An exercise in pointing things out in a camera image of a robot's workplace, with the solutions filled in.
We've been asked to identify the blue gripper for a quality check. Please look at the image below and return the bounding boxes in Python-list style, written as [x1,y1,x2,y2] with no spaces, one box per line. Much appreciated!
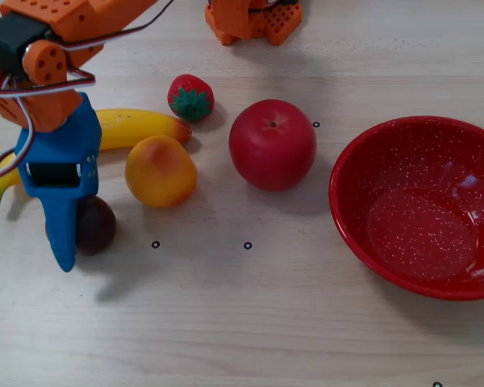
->
[15,91,102,273]

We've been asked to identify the dark purple plum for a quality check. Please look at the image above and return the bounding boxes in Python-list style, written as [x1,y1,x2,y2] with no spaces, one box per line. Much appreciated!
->
[44,195,117,257]

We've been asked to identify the orange robot base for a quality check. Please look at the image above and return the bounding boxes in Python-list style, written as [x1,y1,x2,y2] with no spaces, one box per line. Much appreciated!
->
[204,0,303,46]

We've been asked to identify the red speckled bowl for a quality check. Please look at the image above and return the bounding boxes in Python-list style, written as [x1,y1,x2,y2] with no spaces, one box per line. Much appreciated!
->
[328,115,484,302]

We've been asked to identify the orange yellow peach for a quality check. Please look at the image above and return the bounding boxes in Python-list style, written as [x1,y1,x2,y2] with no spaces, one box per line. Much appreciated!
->
[124,135,198,209]

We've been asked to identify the yellow banana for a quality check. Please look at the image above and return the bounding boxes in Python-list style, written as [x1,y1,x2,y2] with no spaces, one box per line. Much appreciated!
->
[0,108,193,206]

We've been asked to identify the red strawberry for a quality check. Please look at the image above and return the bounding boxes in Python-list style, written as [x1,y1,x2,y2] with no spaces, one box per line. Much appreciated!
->
[167,74,215,123]

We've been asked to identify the red apple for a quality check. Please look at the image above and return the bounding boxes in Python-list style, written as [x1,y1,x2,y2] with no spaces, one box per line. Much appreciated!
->
[228,99,318,192]

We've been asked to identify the white red black servo cable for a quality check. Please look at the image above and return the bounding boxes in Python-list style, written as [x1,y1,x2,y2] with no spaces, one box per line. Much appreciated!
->
[0,0,174,178]

